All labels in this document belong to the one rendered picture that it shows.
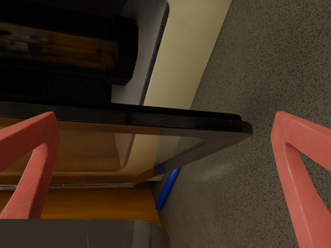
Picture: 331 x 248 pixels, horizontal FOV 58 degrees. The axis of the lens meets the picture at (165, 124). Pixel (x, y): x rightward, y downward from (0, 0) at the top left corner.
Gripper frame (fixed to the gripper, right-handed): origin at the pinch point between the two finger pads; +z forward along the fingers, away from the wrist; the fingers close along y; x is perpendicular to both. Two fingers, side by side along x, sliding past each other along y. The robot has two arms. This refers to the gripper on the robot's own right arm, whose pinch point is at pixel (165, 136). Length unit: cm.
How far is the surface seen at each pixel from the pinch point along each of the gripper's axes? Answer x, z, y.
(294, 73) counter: 3.6, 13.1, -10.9
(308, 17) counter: -0.5, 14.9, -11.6
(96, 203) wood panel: 31.9, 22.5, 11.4
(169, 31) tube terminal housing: 3.9, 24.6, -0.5
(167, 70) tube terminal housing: 8.9, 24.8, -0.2
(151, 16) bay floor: 3.3, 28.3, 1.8
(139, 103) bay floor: 13.4, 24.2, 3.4
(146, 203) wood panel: 34.3, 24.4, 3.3
